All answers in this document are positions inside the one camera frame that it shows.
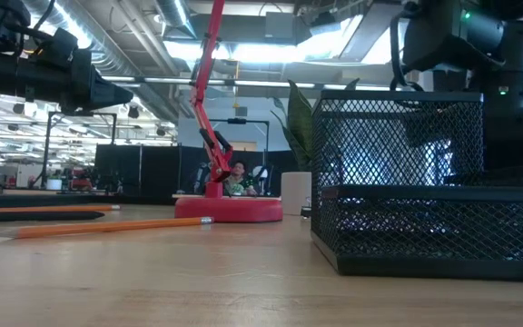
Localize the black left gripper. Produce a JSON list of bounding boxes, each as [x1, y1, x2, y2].
[[59, 47, 134, 116]]

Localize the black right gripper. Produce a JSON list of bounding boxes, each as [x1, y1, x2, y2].
[[401, 5, 506, 154]]

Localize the orange pencil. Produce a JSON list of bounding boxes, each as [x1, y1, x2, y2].
[[0, 203, 123, 214], [0, 215, 215, 241]]

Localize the black mesh desk organizer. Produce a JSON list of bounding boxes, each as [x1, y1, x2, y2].
[[310, 89, 523, 283]]

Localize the black room divider panels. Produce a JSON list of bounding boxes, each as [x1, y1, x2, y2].
[[94, 144, 300, 203]]

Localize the black pen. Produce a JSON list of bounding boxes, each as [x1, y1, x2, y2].
[[0, 210, 106, 224]]

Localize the snake plant in white pot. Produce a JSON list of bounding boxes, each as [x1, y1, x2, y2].
[[270, 77, 361, 217]]

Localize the person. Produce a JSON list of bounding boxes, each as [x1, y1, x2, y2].
[[222, 160, 262, 197]]

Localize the red desk lamp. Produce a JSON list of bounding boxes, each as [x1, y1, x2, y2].
[[173, 0, 284, 224]]

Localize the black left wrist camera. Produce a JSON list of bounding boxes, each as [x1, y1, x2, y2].
[[32, 26, 80, 69]]

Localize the black camera rig frame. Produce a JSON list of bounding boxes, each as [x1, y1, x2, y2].
[[206, 117, 271, 196], [40, 111, 119, 190]]

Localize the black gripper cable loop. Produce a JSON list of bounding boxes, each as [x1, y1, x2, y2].
[[389, 11, 424, 93]]

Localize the black aluminium table frame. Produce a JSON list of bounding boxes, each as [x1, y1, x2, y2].
[[0, 189, 176, 206]]

